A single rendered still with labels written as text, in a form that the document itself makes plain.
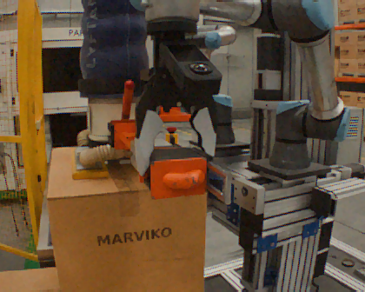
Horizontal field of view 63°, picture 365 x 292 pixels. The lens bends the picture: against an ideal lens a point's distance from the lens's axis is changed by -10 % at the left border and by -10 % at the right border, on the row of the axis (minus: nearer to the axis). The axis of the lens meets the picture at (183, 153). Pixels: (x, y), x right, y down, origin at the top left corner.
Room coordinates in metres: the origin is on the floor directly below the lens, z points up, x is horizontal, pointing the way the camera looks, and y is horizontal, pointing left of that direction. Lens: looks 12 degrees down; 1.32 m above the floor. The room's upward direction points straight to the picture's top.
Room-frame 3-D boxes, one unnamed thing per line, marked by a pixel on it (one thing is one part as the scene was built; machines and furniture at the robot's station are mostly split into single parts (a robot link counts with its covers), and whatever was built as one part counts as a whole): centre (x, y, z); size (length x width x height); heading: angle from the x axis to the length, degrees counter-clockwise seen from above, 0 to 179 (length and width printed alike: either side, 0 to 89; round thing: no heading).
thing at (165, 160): (0.45, 0.02, 1.20); 0.08 x 0.07 x 0.05; 19
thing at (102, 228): (1.02, 0.23, 0.87); 0.60 x 0.40 x 0.40; 21
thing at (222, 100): (1.58, -0.17, 1.20); 0.13 x 0.12 x 0.14; 67
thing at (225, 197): (0.52, -0.01, 1.20); 0.31 x 0.03 x 0.05; 19
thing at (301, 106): (1.12, -0.39, 1.20); 0.13 x 0.12 x 0.14; 49
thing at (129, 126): (0.78, 0.13, 1.20); 0.10 x 0.08 x 0.06; 109
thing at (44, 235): (2.35, 1.06, 0.50); 2.31 x 0.05 x 0.19; 21
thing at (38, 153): (2.88, 1.36, 1.05); 1.17 x 0.10 x 2.10; 21
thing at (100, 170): (0.98, 0.30, 1.10); 0.34 x 0.10 x 0.05; 19
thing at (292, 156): (1.13, -0.38, 1.09); 0.15 x 0.15 x 0.10
